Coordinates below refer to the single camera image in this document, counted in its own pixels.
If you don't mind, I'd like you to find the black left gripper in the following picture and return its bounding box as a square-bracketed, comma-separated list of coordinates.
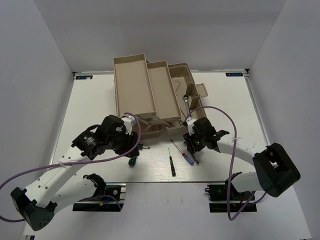
[107, 128, 141, 158]

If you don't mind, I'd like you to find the stubby green screwdriver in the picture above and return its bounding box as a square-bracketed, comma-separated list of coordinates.
[137, 143, 150, 151]
[128, 156, 138, 168]

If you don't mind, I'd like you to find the small silver combination wrench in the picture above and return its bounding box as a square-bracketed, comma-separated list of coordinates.
[183, 141, 200, 166]

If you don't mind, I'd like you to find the large silver ratchet wrench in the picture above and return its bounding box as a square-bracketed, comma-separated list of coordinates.
[182, 94, 191, 118]

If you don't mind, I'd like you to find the beige toolbox with clear lid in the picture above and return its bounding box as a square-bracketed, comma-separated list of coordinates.
[113, 54, 208, 140]

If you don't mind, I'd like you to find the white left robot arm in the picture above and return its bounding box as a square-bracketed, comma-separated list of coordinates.
[10, 112, 141, 231]

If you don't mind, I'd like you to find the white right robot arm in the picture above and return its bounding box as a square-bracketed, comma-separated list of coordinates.
[183, 117, 301, 200]

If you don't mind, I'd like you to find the thin black precision screwdriver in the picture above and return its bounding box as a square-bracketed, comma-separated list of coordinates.
[168, 148, 176, 177]

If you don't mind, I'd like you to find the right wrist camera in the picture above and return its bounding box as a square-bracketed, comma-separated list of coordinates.
[183, 117, 196, 136]

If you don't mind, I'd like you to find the red blue handled screwdriver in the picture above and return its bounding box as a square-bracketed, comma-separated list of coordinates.
[170, 139, 194, 166]

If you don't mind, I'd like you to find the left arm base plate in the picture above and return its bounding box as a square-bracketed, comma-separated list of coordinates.
[72, 183, 127, 213]

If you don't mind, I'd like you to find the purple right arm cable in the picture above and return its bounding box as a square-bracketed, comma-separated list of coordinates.
[181, 106, 266, 221]

